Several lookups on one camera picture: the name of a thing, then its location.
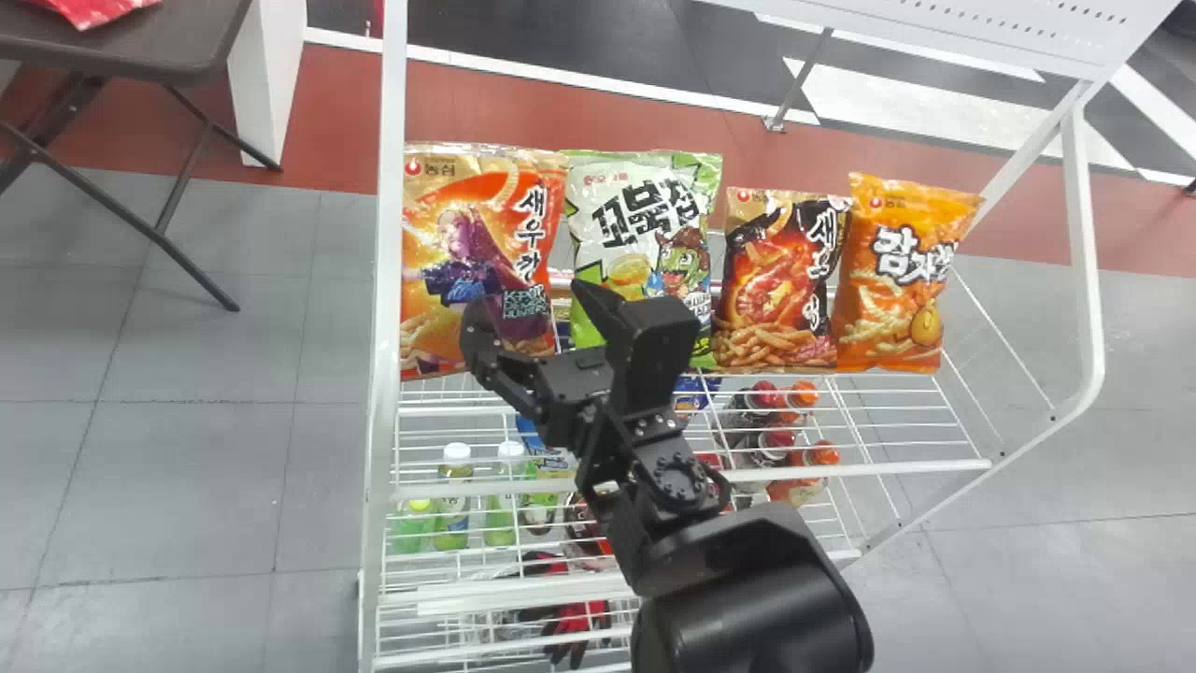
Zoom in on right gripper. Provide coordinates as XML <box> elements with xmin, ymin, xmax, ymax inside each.
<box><xmin>458</xmin><ymin>278</ymin><xmax>624</xmax><ymax>451</ymax></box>

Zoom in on orange snack packet purple figure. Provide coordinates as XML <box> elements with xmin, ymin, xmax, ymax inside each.
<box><xmin>400</xmin><ymin>141</ymin><xmax>572</xmax><ymax>381</ymax></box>

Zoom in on green snack packet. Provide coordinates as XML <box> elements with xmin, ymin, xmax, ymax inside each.
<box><xmin>561</xmin><ymin>149</ymin><xmax>724</xmax><ymax>371</ymax></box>

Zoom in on green bottle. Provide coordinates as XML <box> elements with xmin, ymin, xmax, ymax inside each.
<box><xmin>435</xmin><ymin>441</ymin><xmax>474</xmax><ymax>552</ymax></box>
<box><xmin>483</xmin><ymin>439</ymin><xmax>530</xmax><ymax>549</ymax></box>
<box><xmin>392</xmin><ymin>496</ymin><xmax>436</xmax><ymax>554</ymax></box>

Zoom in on red capped bottle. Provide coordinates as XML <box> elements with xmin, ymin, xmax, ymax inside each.
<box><xmin>747</xmin><ymin>428</ymin><xmax>798</xmax><ymax>468</ymax></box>
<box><xmin>738</xmin><ymin>380</ymin><xmax>784</xmax><ymax>426</ymax></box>

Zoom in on dark red snack packet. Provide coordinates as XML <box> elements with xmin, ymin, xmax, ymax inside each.
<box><xmin>711</xmin><ymin>186</ymin><xmax>852</xmax><ymax>369</ymax></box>

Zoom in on red black gloves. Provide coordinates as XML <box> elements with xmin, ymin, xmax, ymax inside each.
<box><xmin>520</xmin><ymin>551</ymin><xmax>615</xmax><ymax>668</ymax></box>

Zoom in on dark side table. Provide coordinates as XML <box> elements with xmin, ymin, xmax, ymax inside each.
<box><xmin>0</xmin><ymin>0</ymin><xmax>283</xmax><ymax>313</ymax></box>

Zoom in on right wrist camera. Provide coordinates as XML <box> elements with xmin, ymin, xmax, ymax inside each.
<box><xmin>610</xmin><ymin>296</ymin><xmax>703</xmax><ymax>423</ymax></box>

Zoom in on white wire rack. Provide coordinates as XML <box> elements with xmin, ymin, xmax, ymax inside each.
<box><xmin>358</xmin><ymin>0</ymin><xmax>1184</xmax><ymax>673</ymax></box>

